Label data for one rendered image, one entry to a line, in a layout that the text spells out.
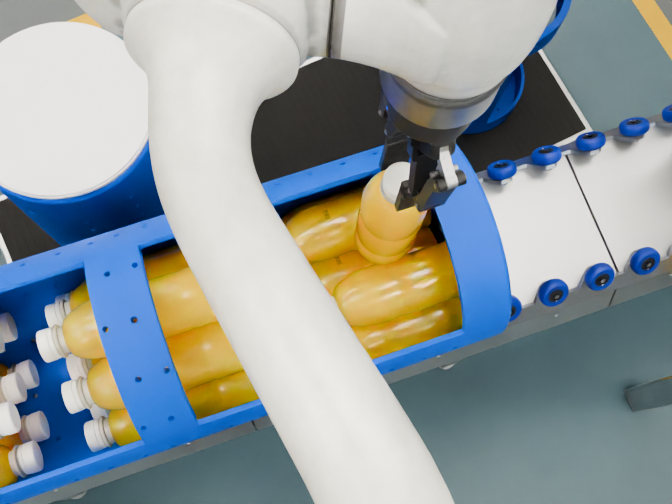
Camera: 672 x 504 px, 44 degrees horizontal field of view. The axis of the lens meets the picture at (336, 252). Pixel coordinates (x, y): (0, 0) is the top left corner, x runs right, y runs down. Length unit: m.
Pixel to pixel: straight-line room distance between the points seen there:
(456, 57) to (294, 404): 0.23
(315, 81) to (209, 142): 1.80
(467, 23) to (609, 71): 2.10
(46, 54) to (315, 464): 1.00
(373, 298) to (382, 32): 0.56
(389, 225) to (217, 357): 0.27
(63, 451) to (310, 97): 1.29
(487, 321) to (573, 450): 1.25
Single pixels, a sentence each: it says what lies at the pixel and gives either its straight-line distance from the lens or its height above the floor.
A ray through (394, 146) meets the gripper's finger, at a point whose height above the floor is 1.41.
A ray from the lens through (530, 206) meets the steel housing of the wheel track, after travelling 1.33.
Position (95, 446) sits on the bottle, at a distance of 1.09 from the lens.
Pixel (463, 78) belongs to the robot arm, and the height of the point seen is 1.68.
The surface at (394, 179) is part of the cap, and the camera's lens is 0.84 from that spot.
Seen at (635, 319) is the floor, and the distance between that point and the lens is 2.34.
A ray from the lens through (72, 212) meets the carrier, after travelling 1.27.
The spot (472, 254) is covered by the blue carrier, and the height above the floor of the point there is 1.22.
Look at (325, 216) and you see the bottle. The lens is 1.05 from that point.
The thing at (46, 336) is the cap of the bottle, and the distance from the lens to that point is 1.02.
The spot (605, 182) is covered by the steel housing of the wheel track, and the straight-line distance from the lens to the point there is 1.38.
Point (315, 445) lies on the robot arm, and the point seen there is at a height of 1.75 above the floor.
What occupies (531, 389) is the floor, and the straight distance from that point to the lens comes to 2.23.
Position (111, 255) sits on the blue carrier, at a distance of 0.99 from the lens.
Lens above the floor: 2.14
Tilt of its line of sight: 75 degrees down
